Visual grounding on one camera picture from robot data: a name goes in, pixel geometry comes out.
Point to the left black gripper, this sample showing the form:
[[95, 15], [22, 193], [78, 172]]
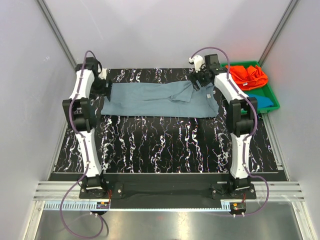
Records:
[[105, 90]]

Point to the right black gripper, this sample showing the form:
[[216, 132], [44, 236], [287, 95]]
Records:
[[194, 76]]

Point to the grey-blue t shirt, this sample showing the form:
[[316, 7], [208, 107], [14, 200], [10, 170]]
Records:
[[175, 99]]

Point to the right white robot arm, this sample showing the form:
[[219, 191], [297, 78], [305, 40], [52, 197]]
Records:
[[241, 120]]

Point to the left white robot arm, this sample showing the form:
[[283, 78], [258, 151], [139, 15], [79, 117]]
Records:
[[91, 80]]

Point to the orange t shirt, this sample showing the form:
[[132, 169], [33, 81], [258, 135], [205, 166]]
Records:
[[248, 78]]

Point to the teal blue t shirt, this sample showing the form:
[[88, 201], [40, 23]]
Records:
[[262, 101]]

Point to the left small connector box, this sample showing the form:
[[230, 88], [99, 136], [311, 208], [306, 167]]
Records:
[[103, 204]]

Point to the small connector box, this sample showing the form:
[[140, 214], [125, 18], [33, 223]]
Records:
[[103, 204], [238, 207]]

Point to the right small connector box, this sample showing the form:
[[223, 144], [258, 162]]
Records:
[[238, 207]]

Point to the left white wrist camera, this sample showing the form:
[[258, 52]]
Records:
[[103, 74]]

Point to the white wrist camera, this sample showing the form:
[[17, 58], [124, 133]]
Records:
[[197, 61], [103, 74]]

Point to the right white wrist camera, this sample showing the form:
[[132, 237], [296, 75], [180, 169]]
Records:
[[197, 61]]

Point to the right aluminium corner post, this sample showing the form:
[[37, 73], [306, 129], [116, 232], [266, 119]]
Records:
[[289, 10]]

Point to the aluminium corner post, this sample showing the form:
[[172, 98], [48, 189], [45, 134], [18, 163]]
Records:
[[46, 12], [289, 10]]

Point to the left aluminium corner post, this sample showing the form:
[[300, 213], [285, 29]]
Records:
[[46, 12]]

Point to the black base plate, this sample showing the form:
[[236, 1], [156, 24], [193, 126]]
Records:
[[202, 198]]

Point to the aluminium rail frame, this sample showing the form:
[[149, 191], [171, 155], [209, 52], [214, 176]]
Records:
[[278, 191]]

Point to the white slotted cable duct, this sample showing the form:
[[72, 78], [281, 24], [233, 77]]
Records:
[[91, 206]]

